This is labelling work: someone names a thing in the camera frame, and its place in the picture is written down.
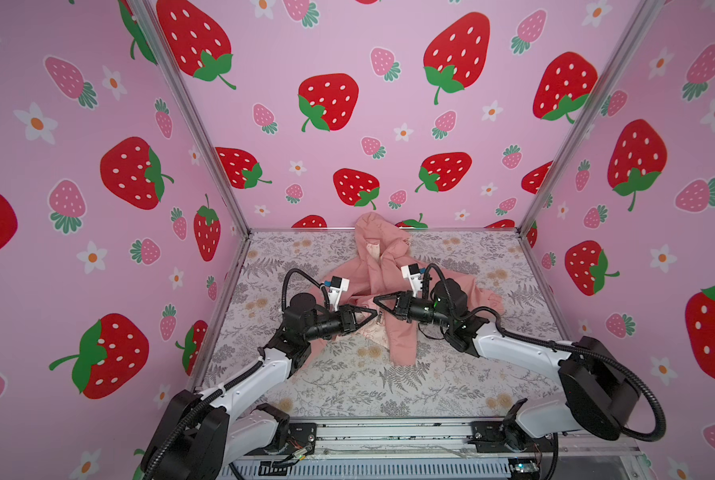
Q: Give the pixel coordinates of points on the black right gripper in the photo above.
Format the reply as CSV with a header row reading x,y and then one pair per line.
x,y
401,307

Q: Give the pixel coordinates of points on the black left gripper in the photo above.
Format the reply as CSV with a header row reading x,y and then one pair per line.
x,y
345,320

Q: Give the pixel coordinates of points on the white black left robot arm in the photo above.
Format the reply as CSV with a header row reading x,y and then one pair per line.
x,y
201,432

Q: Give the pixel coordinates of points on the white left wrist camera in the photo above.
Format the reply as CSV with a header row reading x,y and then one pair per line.
x,y
335,289

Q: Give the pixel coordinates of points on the pink hooded zip jacket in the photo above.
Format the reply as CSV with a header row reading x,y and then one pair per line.
x,y
382,248

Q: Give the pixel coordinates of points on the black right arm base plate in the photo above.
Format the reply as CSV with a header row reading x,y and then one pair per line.
x,y
502,436

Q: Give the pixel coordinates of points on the aluminium corner post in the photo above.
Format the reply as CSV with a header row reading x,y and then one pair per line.
x,y
637,28
145,10

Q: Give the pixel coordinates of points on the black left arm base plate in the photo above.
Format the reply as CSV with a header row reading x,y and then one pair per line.
x,y
291,438

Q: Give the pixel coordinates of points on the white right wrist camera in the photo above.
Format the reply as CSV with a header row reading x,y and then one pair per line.
x,y
414,276

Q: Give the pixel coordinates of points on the aluminium left corner post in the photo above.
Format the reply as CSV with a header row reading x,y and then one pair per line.
x,y
145,10

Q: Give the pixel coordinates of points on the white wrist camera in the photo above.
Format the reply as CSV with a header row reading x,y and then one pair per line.
x,y
414,276
335,289

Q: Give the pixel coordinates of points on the aluminium right corner post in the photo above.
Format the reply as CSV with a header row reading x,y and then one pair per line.
x,y
637,28

